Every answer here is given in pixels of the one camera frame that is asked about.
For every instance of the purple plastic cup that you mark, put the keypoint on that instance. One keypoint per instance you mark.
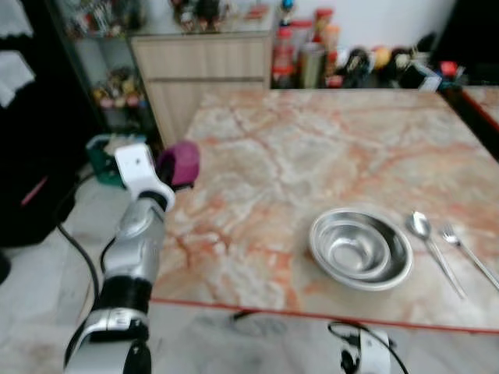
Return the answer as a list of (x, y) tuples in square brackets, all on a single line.
[(184, 164)]

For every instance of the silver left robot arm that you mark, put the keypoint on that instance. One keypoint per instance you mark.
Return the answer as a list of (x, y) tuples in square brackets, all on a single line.
[(132, 249)]

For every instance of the green plastic basket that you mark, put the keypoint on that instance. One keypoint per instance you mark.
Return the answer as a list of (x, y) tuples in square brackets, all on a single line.
[(101, 160)]

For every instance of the light wooden cabinet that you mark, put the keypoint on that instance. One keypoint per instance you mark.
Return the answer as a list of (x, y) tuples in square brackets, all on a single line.
[(203, 70)]

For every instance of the black glass display shelf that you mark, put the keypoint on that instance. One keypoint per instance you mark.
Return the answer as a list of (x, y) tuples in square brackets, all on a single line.
[(101, 47)]

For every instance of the marble top folding table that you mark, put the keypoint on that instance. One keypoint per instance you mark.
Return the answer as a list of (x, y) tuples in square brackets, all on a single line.
[(312, 156), (483, 101)]

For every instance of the red-lid plastic jar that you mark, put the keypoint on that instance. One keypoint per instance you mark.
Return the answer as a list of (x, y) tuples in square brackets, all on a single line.
[(284, 58)]

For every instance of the steel canister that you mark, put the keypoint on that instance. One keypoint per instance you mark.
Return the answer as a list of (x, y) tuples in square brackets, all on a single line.
[(312, 66)]

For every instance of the stainless steel fork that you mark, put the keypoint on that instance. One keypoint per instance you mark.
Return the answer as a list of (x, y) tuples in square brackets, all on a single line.
[(451, 232)]

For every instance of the tall orange red-lid jar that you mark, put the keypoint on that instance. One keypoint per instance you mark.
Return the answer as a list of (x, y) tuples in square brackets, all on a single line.
[(327, 39)]

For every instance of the stainless steel bowl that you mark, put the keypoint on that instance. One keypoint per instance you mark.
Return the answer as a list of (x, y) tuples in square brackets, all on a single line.
[(360, 249)]

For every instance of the stainless steel spoon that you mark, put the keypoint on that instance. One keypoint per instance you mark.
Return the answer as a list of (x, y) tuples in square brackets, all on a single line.
[(421, 224)]

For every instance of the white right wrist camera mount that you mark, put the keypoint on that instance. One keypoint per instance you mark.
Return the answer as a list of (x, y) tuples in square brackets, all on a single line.
[(373, 351)]

